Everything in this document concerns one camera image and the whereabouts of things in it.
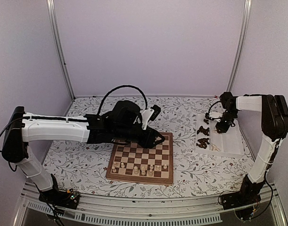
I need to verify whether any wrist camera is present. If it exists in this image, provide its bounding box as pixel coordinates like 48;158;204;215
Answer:
205;112;222;121
141;105;161;130

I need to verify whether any right aluminium frame post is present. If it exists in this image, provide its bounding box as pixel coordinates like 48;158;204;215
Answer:
226;0;252;92

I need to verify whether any left aluminium frame post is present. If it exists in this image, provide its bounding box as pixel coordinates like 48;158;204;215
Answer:
47;0;75;101

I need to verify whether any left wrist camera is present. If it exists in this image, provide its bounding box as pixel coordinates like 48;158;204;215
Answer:
141;105;161;130

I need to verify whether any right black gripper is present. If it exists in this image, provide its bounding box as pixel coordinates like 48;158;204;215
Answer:
216;110;238;133

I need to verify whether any light bishop piece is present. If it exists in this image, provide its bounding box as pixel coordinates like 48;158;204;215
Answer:
148;169;153;177

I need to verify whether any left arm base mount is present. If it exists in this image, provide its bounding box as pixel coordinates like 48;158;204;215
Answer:
39;188;80;210

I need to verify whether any wooden chess board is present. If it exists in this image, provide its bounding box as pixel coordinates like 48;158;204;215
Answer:
106;132;173;186

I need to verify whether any aluminium frame post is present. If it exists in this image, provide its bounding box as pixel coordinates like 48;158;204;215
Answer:
47;0;75;101
226;0;252;92

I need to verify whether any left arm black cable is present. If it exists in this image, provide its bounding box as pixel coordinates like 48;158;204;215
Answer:
96;84;148;116

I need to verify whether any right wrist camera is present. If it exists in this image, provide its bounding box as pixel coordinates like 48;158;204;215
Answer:
205;112;222;121

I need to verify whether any white plastic tray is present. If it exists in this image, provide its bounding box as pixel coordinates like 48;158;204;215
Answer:
195;114;244;158

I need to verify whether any floral patterned table mat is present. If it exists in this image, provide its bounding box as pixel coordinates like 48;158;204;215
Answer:
43;97;254;199

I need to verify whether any pile of dark chess pieces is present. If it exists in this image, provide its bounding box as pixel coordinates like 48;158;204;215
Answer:
196;119;210;150

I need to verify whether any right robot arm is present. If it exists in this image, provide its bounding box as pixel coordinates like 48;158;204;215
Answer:
215;92;288;205

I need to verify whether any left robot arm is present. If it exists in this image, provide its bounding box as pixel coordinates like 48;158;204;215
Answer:
0;100;165;204

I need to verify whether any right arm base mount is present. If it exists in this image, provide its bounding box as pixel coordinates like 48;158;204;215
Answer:
217;190;261;221

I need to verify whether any light king piece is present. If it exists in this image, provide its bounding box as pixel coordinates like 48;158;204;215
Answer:
141;166;146;176

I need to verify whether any pile of light chess pieces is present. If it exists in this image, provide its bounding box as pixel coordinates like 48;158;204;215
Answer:
210;129;221;152

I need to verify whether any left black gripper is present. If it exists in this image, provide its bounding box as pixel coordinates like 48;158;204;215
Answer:
114;125;166;150

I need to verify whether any front aluminium rail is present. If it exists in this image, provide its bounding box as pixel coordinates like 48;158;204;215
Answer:
13;183;288;226

